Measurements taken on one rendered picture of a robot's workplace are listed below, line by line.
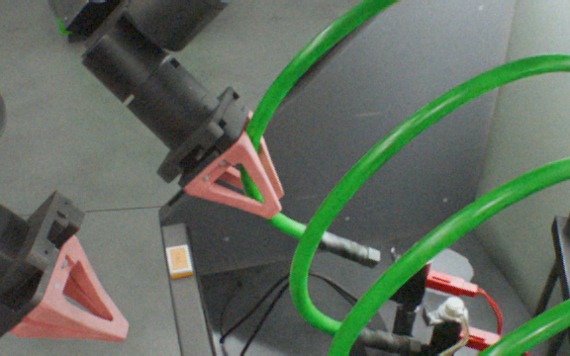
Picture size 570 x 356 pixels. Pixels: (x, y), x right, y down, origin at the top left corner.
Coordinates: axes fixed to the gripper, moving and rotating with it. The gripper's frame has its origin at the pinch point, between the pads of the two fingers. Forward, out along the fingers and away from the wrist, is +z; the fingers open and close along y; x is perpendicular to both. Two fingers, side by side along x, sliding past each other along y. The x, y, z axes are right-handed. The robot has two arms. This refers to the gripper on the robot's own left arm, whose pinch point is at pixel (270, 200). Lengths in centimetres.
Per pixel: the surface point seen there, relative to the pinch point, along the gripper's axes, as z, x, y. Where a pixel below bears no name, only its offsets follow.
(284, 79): -7.3, -8.8, -2.0
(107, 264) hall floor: 19, 117, 132
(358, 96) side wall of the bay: 7.6, -5.5, 37.1
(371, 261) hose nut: 13.1, -0.8, 4.9
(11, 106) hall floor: -58, 163, 237
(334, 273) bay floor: 28.0, 17.0, 37.7
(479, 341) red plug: 24.0, -5.0, -1.4
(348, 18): -7.5, -15.5, -1.5
